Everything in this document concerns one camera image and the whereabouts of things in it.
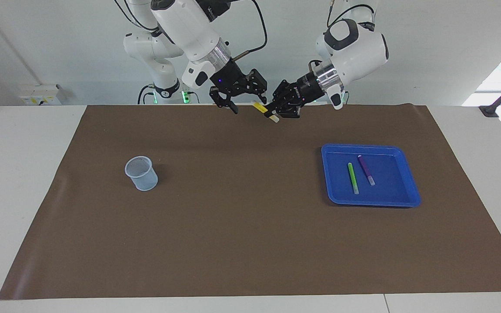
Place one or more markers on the green marker pen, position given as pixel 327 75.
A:
pixel 352 177

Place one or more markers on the yellow marker pen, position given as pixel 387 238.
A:
pixel 259 107

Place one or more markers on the clear plastic cup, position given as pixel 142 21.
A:
pixel 144 178

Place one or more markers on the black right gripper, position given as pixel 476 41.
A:
pixel 233 76

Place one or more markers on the purple marker pen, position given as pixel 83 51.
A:
pixel 365 169

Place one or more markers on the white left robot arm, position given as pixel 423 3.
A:
pixel 359 48

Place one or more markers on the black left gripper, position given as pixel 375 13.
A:
pixel 310 89

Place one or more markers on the white wall outlet box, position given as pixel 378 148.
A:
pixel 39 94

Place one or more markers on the brown table mat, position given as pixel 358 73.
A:
pixel 250 217

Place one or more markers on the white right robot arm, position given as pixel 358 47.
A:
pixel 189 30

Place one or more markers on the blue plastic tray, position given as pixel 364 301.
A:
pixel 385 195

